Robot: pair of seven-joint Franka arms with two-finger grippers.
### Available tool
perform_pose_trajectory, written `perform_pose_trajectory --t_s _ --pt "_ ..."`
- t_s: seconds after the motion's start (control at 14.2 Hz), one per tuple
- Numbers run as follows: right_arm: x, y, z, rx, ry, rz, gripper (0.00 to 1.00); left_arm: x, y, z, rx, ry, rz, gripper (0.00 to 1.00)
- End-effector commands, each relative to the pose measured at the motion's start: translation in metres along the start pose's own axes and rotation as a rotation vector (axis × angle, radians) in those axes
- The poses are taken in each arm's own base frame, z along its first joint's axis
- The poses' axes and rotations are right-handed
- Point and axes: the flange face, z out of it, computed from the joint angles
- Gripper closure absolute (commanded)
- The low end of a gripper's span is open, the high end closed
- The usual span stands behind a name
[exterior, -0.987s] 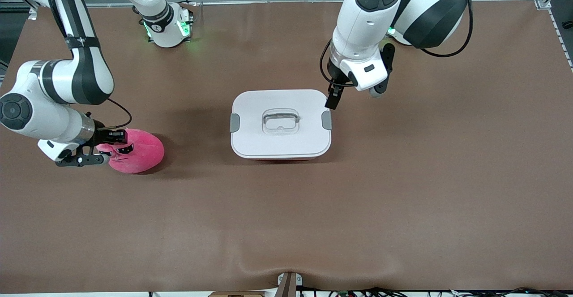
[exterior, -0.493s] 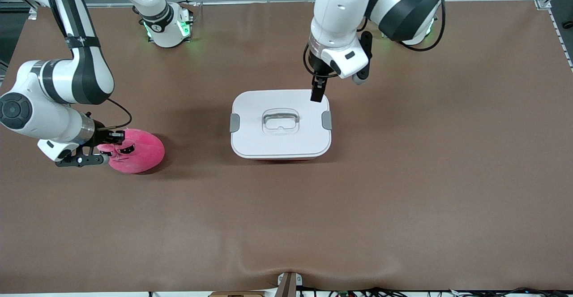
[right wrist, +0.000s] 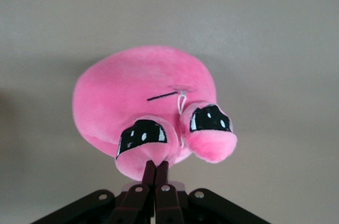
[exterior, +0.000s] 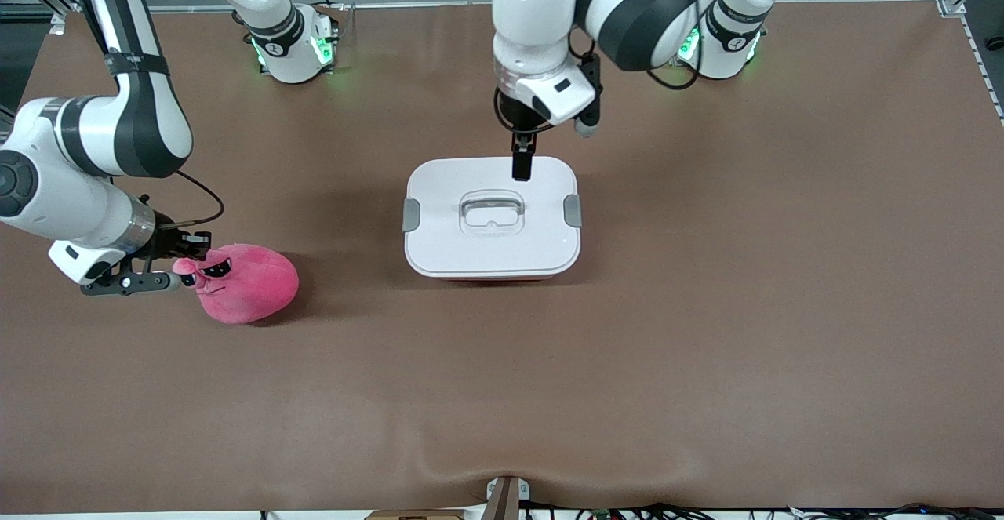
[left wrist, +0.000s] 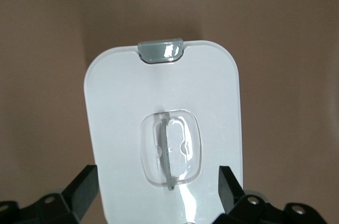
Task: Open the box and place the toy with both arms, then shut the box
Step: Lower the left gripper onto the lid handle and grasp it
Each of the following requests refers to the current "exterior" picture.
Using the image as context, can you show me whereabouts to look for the pink plush toy with sunglasses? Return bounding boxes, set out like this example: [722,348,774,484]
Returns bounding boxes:
[173,243,300,325]

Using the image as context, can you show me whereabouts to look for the white box lid grey latches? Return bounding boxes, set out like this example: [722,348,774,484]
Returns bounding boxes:
[402,156,583,280]

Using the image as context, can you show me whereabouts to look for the pink plastic storage box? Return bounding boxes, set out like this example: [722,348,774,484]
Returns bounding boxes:
[427,271,562,282]

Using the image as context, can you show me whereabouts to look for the brown table mat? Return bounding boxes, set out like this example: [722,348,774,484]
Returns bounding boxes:
[0,0,1004,515]

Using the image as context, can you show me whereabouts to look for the white perforated edge strip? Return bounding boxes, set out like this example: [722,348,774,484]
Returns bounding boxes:
[961,14,1004,125]

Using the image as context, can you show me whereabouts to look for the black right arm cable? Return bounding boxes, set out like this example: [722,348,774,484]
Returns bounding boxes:
[161,169,226,231]

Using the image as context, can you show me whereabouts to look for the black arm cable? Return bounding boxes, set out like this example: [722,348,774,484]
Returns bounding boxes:
[645,0,793,91]
[161,169,226,231]

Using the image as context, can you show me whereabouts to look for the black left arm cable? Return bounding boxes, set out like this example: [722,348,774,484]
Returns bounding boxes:
[645,0,793,91]

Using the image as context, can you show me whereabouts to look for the metal clamp bracket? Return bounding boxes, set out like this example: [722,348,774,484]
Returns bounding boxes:
[485,475,531,520]

